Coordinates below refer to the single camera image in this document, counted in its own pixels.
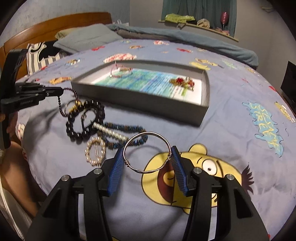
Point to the cartoon printed blue bedsheet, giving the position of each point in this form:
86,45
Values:
231,139

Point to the green cloth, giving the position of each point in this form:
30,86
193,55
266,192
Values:
178,18

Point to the grey cardboard tray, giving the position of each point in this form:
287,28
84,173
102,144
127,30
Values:
143,99

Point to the black television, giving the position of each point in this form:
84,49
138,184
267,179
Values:
290,81

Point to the olive green pillow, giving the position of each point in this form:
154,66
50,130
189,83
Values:
61,33

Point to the small silver bangle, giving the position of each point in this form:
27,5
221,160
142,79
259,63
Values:
66,106

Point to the wooden television stand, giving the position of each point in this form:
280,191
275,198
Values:
291,102

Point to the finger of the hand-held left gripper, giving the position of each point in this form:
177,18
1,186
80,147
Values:
34,87
53,93

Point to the window sill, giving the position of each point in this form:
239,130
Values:
208,29

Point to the blue duvet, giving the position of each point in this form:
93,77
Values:
185,39

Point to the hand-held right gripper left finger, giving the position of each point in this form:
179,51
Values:
116,172

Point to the oval pearl hair clip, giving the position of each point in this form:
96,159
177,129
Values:
90,160

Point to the red and gold ornament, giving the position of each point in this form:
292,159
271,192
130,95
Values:
182,83

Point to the beige crumpled cloth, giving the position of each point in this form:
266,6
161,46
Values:
203,23

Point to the grey pillow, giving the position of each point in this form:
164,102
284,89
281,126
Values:
87,37

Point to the pink balloon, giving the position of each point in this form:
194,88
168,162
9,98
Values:
224,16

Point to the pink cloth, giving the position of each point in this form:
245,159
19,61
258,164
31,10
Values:
222,30

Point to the teal curtain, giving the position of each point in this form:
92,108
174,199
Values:
198,9

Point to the white plastic bag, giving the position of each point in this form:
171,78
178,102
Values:
119,21

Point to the black and white striped pillow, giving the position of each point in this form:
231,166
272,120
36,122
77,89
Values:
46,60

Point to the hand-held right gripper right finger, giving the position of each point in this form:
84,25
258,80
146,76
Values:
178,172

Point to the printed paper sheet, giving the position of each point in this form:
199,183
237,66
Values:
148,81

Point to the wooden headboard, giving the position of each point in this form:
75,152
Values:
57,25

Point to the person's left forearm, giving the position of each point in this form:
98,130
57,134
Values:
18,176

